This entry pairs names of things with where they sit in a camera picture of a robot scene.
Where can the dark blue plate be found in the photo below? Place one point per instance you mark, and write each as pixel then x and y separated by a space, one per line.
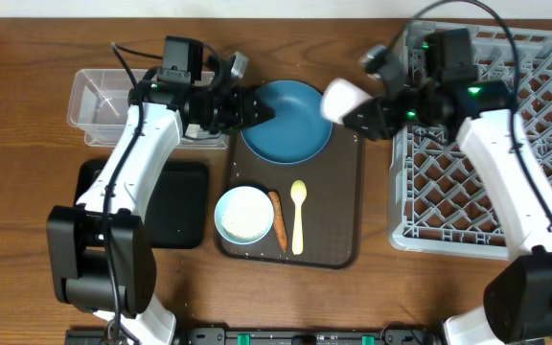
pixel 297 132

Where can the pale yellow spoon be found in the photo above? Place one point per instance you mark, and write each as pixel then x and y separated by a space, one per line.
pixel 298 194

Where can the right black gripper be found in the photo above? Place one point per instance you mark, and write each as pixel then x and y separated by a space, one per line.
pixel 384 113

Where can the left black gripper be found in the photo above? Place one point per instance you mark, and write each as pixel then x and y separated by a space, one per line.
pixel 238 113

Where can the light blue rice bowl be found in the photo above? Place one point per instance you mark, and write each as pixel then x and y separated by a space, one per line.
pixel 244 215

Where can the black plastic bin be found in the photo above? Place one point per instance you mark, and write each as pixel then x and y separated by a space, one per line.
pixel 175 211

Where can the clear plastic bin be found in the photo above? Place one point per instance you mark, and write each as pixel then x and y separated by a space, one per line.
pixel 98 106

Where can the grey dishwasher rack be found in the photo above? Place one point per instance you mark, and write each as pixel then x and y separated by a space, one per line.
pixel 437 203

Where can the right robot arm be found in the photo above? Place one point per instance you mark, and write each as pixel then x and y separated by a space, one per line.
pixel 481 118

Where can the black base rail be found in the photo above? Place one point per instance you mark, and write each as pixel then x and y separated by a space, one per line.
pixel 387 336

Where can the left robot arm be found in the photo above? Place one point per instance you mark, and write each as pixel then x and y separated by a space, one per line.
pixel 100 252

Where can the white pink cup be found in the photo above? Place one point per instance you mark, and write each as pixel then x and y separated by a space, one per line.
pixel 340 98

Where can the orange carrot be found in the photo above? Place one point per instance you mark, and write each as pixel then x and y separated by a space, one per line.
pixel 278 221

